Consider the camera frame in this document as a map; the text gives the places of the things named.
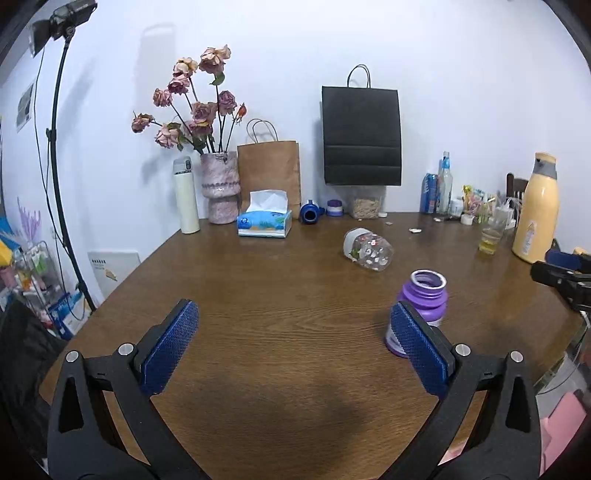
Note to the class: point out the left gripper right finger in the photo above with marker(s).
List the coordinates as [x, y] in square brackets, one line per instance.
[505, 442]

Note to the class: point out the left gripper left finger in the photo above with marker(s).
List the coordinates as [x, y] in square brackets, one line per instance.
[103, 424]

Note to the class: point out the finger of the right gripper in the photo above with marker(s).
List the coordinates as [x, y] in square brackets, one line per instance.
[574, 288]
[576, 262]

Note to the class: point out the purple supplement bottle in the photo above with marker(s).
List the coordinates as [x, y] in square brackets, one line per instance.
[426, 291]

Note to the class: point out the pink clothing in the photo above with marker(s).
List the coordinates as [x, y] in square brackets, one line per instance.
[559, 428]

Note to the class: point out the yellow thermal carafe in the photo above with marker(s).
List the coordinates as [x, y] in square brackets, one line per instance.
[539, 211]

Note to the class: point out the glass with yellow liquid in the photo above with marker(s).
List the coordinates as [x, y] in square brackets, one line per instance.
[491, 235]

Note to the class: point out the dark wooden chair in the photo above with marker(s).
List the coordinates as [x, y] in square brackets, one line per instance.
[515, 187]

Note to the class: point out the colourful snack packets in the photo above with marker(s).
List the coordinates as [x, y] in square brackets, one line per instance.
[482, 206]

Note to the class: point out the white board on floor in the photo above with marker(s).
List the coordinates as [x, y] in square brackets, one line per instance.
[111, 268]

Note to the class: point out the cluttered storage rack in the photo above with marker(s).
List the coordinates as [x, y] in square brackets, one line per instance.
[38, 277]

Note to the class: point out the clear plastic jar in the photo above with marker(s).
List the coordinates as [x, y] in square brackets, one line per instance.
[367, 249]

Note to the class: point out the clear container with grains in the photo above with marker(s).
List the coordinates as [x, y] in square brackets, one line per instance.
[365, 202]

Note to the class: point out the cream thermos bottle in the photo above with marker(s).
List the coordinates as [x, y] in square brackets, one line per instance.
[185, 195]

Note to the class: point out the small purple white jar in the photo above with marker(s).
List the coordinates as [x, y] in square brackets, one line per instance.
[334, 208]

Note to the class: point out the black paper bag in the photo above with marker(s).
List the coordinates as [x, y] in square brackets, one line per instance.
[361, 135]

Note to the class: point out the blue tissue box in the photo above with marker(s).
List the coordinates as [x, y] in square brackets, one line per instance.
[268, 215]

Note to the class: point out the pink textured vase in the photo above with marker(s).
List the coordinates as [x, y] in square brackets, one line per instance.
[220, 185]

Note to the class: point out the brown paper bag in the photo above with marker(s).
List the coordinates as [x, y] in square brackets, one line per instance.
[268, 163]

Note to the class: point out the dried pink flowers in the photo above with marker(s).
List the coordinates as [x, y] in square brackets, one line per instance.
[205, 126]

